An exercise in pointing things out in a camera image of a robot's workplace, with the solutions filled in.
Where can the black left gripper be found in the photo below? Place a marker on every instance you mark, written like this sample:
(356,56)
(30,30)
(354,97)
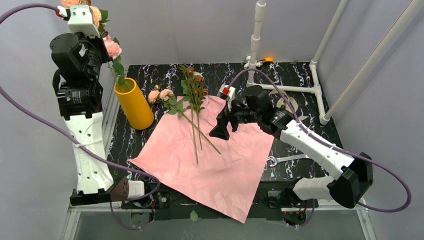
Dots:
(96,50)

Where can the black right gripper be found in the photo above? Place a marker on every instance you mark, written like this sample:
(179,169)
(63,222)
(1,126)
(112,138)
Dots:
(232,117)

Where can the pink rose stem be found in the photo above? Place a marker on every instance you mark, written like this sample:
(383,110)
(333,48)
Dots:
(114,51)

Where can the pink wrapping paper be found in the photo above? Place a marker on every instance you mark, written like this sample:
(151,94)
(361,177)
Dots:
(225,182)

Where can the brown dried rose stem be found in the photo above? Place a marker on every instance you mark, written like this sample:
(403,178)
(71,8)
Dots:
(194,88)

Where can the yellow cylindrical vase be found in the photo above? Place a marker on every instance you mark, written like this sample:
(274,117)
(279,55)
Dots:
(134,104)

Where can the small peach rose stem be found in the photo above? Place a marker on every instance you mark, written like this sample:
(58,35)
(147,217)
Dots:
(167,98)

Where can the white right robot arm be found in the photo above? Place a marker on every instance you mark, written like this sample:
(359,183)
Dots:
(349,177)

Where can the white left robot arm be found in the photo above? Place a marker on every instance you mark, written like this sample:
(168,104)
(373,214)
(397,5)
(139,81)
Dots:
(79,96)

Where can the silver open-end wrench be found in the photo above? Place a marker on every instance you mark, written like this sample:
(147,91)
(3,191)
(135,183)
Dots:
(274,161)

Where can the green fallen leaf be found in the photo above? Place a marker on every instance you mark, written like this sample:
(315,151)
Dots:
(194,216)

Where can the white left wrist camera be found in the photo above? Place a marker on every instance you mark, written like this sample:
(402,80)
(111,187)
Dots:
(79,18)

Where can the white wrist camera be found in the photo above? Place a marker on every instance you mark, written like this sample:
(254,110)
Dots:
(79,18)
(227,93)

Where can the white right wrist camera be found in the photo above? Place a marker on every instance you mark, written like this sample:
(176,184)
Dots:
(227,93)

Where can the white PVC pipe frame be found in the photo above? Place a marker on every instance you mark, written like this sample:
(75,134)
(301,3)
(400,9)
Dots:
(344,40)

